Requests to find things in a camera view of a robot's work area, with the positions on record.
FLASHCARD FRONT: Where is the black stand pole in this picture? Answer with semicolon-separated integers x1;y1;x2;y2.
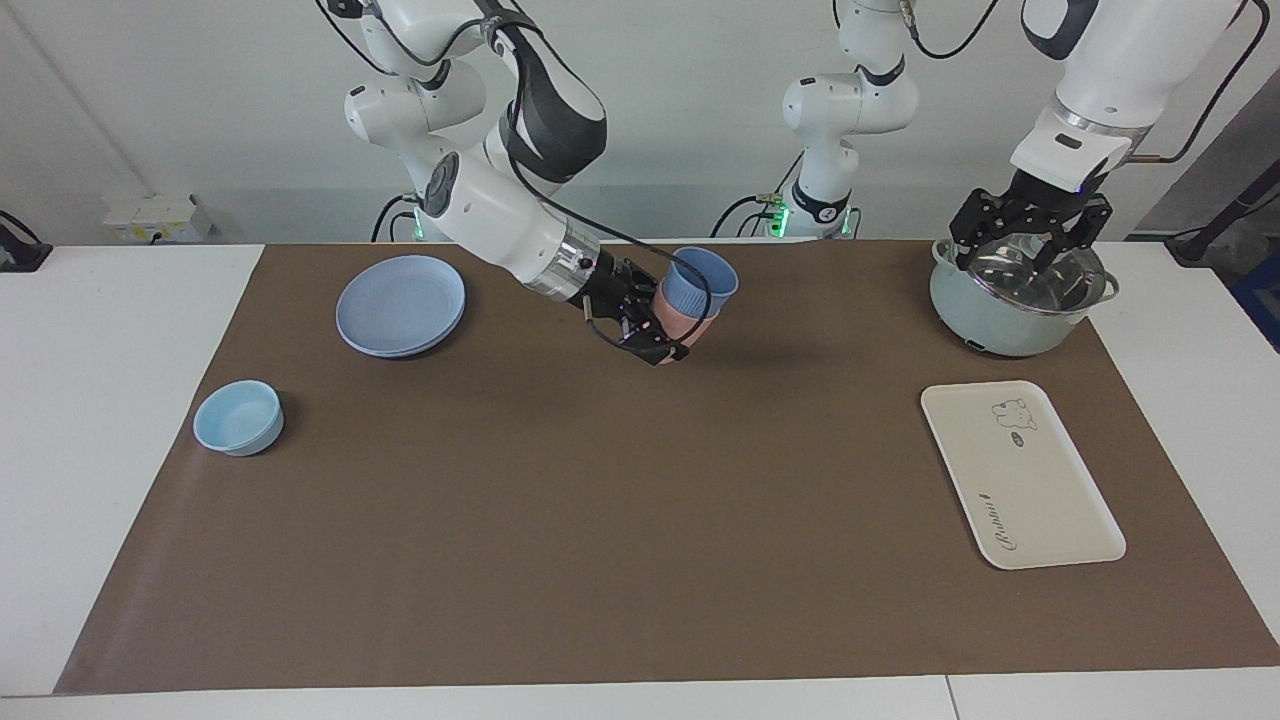
1164;165;1280;268

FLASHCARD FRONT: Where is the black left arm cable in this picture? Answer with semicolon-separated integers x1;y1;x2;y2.
1135;0;1273;164

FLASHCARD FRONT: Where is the blue plate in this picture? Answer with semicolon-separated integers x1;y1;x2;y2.
335;254;468;360

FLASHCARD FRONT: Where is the pink cup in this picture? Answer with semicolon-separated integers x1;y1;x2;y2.
651;284;720;352

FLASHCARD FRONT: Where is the light blue bowl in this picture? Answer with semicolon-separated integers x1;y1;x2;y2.
192;379;286;458

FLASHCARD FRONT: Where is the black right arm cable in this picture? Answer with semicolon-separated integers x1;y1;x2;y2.
316;0;717;351

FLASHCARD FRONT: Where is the white wall socket box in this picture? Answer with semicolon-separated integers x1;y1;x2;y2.
102;194;215;245

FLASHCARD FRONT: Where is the glass pot lid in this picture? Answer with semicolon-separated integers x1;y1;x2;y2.
958;232;1110;316

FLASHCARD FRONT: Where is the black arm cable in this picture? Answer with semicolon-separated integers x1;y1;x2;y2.
1135;0;1273;164
316;0;717;351

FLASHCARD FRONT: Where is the cream rabbit print tray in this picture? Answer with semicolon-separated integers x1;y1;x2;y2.
920;380;1128;572

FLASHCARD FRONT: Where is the blue crate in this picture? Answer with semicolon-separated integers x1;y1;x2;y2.
1228;248;1280;353

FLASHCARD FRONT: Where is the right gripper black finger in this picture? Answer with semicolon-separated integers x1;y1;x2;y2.
622;258;673;295
584;300;694;368

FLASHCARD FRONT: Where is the black table clamp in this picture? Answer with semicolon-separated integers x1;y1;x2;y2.
0;209;54;274

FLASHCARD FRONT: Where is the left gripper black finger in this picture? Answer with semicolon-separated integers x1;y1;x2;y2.
949;187;1023;273
1038;194;1114;273

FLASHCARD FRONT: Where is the black base cable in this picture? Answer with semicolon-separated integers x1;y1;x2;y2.
370;192;421;242
709;150;807;240

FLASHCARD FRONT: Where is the pale green cooking pot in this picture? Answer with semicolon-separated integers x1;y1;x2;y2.
928;236;1122;359

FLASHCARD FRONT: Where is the brown table mat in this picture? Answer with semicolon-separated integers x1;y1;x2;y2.
54;240;1280;695

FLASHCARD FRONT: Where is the blue ribbed cup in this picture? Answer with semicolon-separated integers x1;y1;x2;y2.
661;247;741;322

